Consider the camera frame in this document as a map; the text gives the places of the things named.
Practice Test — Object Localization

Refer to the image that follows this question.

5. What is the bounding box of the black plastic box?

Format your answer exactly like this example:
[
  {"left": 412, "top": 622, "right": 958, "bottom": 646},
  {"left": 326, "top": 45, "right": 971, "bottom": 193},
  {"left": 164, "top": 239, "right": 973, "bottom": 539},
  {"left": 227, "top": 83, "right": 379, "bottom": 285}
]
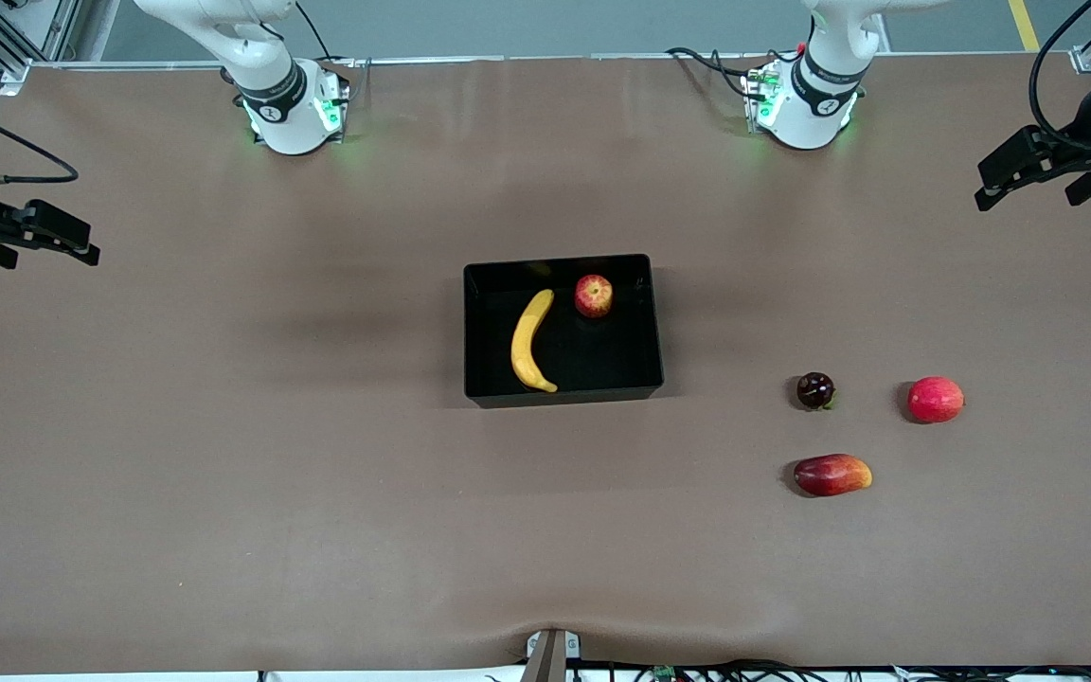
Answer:
[{"left": 463, "top": 253, "right": 666, "bottom": 409}]

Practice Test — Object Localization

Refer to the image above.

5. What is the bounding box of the red yellow mango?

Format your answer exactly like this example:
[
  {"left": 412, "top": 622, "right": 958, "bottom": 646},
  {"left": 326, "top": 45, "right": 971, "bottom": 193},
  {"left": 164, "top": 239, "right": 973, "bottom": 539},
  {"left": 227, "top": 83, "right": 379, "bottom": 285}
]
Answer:
[{"left": 793, "top": 454, "right": 874, "bottom": 498}]

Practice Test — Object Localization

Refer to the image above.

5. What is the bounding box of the red yellow apple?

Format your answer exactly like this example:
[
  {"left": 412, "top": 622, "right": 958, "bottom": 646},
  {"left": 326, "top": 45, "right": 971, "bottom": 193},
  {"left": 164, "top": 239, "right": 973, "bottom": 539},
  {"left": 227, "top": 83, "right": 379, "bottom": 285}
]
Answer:
[{"left": 574, "top": 275, "right": 615, "bottom": 319}]

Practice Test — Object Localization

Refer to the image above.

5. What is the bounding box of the yellow banana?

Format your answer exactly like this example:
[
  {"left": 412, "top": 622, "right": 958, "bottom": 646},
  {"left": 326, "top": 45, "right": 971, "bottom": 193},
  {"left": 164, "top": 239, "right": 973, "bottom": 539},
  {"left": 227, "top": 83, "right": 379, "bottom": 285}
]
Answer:
[{"left": 510, "top": 289, "right": 560, "bottom": 394}]

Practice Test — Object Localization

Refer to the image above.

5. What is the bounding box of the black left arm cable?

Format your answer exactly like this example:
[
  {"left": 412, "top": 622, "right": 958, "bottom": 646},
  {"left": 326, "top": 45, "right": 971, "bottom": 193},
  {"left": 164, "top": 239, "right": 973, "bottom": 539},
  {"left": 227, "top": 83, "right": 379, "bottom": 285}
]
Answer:
[{"left": 1028, "top": 0, "right": 1091, "bottom": 157}]

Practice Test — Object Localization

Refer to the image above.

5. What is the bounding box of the black base cable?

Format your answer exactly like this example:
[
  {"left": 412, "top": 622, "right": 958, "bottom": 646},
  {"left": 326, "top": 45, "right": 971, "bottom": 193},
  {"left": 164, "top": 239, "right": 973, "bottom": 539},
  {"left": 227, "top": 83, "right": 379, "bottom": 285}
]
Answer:
[
  {"left": 666, "top": 45, "right": 760, "bottom": 84},
  {"left": 295, "top": 0, "right": 334, "bottom": 63}
]

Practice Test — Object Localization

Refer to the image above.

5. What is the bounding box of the dark purple plum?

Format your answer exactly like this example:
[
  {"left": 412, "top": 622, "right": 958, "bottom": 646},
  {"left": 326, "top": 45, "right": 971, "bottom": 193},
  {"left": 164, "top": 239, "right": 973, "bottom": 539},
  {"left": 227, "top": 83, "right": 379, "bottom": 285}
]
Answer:
[{"left": 796, "top": 372, "right": 836, "bottom": 411}]

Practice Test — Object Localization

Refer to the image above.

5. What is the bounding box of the metal table edge bracket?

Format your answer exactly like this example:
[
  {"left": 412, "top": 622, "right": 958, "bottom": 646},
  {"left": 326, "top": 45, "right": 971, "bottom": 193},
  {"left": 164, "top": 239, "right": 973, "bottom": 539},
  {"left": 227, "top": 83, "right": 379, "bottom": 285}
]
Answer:
[{"left": 525, "top": 628, "right": 582, "bottom": 682}]

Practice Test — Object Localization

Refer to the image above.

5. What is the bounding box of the red peach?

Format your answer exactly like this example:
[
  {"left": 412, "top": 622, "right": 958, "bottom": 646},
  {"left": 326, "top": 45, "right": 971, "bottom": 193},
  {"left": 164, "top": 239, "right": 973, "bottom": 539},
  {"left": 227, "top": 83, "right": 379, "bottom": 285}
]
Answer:
[{"left": 907, "top": 376, "right": 966, "bottom": 424}]

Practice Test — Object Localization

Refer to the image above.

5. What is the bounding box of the brown table mat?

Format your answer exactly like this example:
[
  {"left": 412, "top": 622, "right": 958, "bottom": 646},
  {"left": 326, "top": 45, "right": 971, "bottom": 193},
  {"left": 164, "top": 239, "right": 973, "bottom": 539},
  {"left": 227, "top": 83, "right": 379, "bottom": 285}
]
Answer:
[{"left": 0, "top": 52, "right": 1091, "bottom": 675}]

